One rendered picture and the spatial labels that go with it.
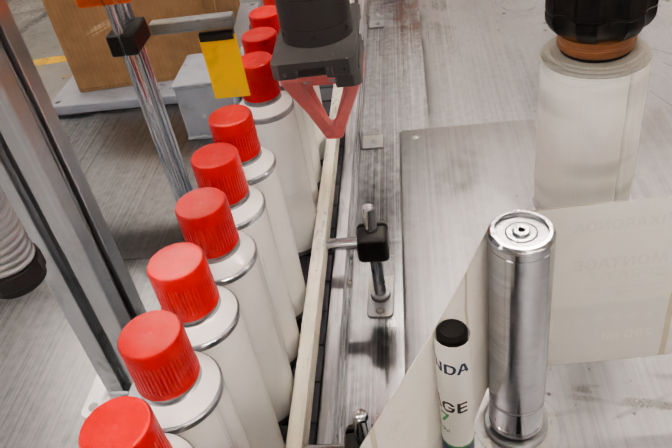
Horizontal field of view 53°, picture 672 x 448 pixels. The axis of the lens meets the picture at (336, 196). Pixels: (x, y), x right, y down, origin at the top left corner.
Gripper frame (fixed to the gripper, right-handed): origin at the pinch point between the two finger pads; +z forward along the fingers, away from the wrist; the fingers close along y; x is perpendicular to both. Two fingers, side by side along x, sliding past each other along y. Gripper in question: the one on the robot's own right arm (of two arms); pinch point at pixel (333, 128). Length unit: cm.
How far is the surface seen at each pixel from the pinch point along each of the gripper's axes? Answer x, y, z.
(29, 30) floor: 209, 303, 105
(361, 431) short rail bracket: -2.1, -24.8, 7.7
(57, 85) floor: 161, 228, 104
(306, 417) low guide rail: 2.3, -21.7, 10.5
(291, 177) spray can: 4.5, -0.7, 4.3
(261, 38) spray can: 5.9, 5.5, -6.6
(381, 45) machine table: -2, 56, 19
